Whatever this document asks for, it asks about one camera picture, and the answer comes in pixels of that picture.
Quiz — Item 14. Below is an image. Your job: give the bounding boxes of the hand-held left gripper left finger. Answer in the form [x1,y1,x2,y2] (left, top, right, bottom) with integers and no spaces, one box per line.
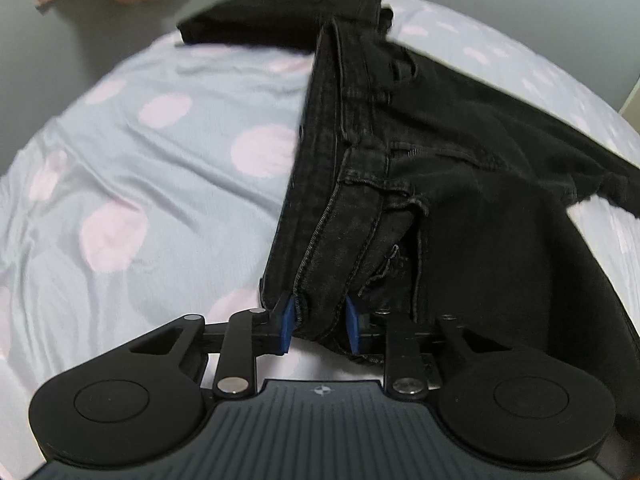
[120,294,294,402]

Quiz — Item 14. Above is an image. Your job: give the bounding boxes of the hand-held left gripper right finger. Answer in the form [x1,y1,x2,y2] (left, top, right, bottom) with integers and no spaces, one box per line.
[345,296,506,402]

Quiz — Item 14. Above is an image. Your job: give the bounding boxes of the black jeans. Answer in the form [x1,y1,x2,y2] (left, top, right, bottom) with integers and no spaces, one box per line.
[259,12,640,441]

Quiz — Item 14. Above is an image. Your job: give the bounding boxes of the polka dot bed sheet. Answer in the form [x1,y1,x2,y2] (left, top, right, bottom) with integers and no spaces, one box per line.
[0,0,640,411]

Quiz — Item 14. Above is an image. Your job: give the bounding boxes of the folded black garment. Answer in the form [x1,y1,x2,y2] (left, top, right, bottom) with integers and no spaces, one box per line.
[176,0,387,53]

